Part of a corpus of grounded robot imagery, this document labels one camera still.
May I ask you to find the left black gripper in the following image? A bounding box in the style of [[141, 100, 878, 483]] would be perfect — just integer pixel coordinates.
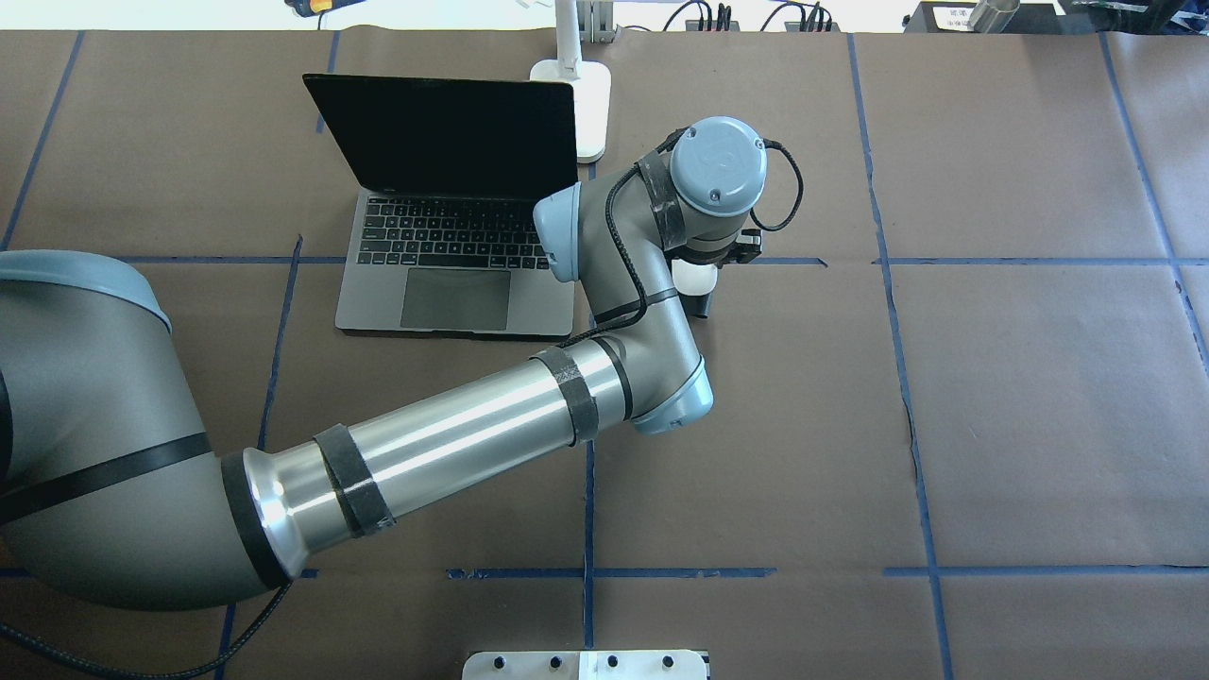
[[676, 227, 763, 318]]

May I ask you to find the white computer mouse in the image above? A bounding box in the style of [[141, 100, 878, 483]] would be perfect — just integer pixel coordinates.
[[671, 259, 721, 298]]

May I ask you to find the dark grey laptop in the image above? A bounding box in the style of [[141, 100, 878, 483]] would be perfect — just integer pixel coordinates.
[[302, 74, 578, 339]]

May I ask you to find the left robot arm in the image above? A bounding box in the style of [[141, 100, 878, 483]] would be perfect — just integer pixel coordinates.
[[2, 116, 780, 611]]

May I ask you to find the white desk lamp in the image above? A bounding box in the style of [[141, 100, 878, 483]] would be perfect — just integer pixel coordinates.
[[528, 1, 612, 165]]

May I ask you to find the silver metal cylinder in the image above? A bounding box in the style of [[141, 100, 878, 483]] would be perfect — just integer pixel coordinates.
[[967, 0, 1022, 34]]

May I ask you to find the aluminium frame post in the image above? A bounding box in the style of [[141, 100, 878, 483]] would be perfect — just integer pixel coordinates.
[[575, 1, 617, 44]]

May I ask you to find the white pedestal column mount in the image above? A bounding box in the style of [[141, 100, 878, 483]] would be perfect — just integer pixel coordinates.
[[461, 649, 712, 679]]

